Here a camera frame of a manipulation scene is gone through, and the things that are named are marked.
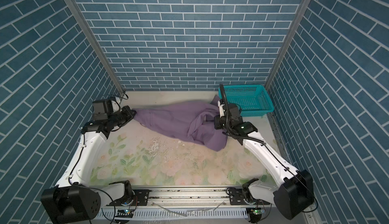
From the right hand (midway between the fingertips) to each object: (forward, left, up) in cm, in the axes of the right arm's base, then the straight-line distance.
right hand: (214, 117), depth 81 cm
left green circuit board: (-44, +41, -23) cm, 64 cm away
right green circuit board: (-38, -23, -22) cm, 49 cm away
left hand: (-2, +41, +4) cm, 41 cm away
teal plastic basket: (+33, -31, -20) cm, 50 cm away
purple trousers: (0, +11, -5) cm, 12 cm away
